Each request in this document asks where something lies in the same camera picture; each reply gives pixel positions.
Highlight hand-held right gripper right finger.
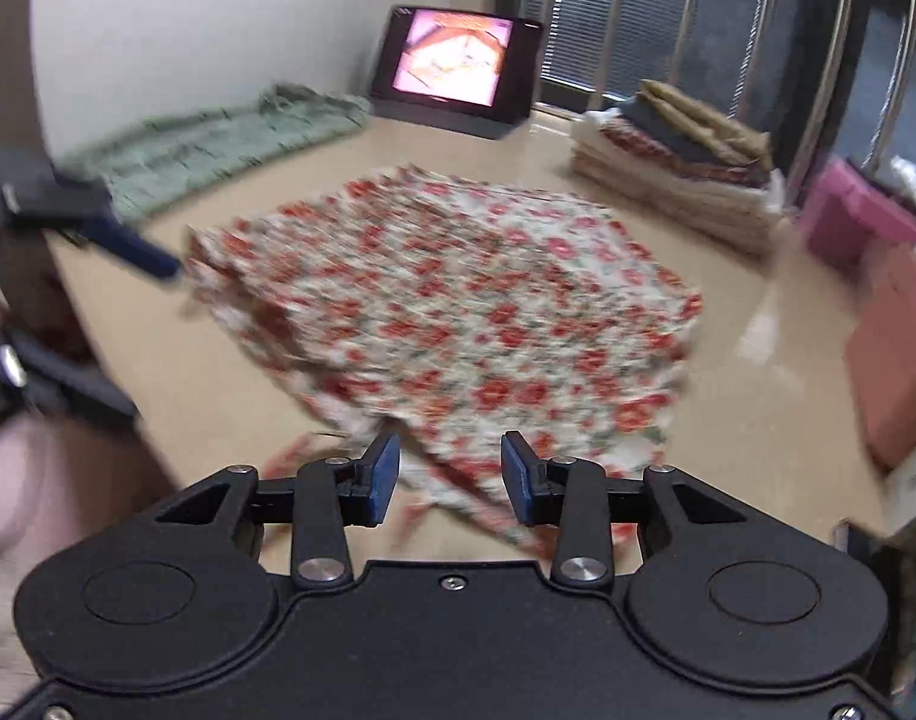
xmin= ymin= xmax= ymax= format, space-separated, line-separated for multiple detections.
xmin=501 ymin=431 xmax=748 ymax=587

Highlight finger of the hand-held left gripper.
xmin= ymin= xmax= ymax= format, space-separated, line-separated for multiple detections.
xmin=0 ymin=345 xmax=142 ymax=425
xmin=0 ymin=178 xmax=183 ymax=284

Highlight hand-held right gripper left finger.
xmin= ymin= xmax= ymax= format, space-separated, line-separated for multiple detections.
xmin=154 ymin=429 xmax=403 ymax=590

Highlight red floral smocked garment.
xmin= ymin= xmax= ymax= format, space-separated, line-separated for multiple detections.
xmin=184 ymin=165 xmax=705 ymax=552

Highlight person's left forearm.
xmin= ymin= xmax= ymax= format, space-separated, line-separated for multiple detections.
xmin=0 ymin=420 xmax=54 ymax=560

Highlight stack of folded clothes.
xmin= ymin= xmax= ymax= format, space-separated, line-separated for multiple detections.
xmin=570 ymin=79 xmax=785 ymax=256

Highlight green printed pants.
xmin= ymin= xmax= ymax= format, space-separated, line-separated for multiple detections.
xmin=56 ymin=82 xmax=373 ymax=222

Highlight large salmon storage box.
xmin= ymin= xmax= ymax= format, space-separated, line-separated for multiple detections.
xmin=844 ymin=244 xmax=916 ymax=470

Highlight small pink box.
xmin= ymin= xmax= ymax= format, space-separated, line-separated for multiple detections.
xmin=795 ymin=157 xmax=916 ymax=271

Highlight window blinds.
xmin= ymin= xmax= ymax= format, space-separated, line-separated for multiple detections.
xmin=522 ymin=0 xmax=864 ymax=106

